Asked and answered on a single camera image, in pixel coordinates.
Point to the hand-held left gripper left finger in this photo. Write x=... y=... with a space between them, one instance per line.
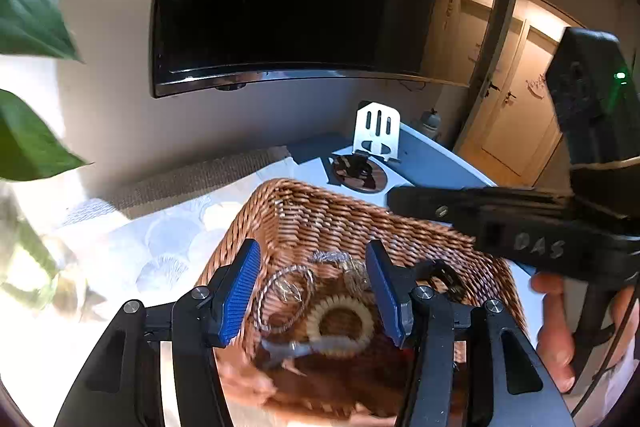
x=240 y=292

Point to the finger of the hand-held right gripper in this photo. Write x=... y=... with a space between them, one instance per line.
x=450 y=279
x=430 y=202

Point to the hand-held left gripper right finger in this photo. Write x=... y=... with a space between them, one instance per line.
x=382 y=292

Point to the blue hair clip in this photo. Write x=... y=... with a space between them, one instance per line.
x=290 y=349

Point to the brown wicker basket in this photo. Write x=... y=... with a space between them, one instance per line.
x=320 y=217

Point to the person's right hand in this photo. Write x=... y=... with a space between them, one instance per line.
x=555 y=322

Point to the round wooden coaster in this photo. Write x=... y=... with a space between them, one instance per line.
x=375 y=179

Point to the small grey jar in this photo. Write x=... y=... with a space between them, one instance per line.
x=431 y=122

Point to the white phone stand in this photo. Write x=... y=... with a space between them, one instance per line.
x=372 y=132

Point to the fan pattern tablecloth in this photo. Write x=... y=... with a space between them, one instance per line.
x=165 y=237

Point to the beige door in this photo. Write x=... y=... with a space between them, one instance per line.
x=520 y=122

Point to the clear glass vase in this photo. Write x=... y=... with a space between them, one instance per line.
x=30 y=267

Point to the black television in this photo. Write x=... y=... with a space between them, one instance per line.
x=300 y=7

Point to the green bamboo plant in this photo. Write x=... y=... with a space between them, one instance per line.
x=30 y=17

